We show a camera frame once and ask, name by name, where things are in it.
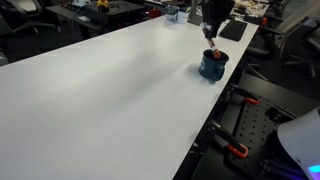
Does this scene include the dark teal ceramic mug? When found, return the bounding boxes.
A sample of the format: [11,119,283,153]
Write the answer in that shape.
[199,49,229,81]

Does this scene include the black notebook on table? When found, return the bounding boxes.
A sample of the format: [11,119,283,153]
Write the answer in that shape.
[220,20,247,41]

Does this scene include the grey green background mug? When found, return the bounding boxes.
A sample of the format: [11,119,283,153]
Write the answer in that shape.
[165,6,179,20]

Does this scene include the black office chair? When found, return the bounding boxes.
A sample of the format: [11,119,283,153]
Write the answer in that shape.
[0,0,55,36]

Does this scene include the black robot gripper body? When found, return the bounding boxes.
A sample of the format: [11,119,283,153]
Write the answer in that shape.
[200,0,235,30]

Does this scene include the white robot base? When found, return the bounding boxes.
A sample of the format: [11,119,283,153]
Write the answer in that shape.
[277,107,320,180]

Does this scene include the dark background desk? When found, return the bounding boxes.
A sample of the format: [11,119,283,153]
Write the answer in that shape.
[47,0,144,30]

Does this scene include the black perforated mounting board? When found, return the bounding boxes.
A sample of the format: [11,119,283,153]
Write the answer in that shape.
[192,75,319,180]

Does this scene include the orange and white marker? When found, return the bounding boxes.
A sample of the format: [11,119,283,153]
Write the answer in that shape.
[207,39,221,59]

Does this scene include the yellow toy on desk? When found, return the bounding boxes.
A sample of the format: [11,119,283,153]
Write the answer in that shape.
[97,0,109,12]

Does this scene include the black orange clamp near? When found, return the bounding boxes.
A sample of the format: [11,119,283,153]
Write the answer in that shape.
[208,120,249,159]

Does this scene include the white mug in background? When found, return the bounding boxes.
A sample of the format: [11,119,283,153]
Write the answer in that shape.
[174,11,189,24]

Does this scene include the black orange clamp far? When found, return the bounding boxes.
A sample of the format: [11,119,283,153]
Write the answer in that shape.
[229,85,260,105]

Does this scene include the black orange clamp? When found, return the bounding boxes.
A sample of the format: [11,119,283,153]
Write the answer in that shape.
[208,120,249,159]
[229,85,260,105]

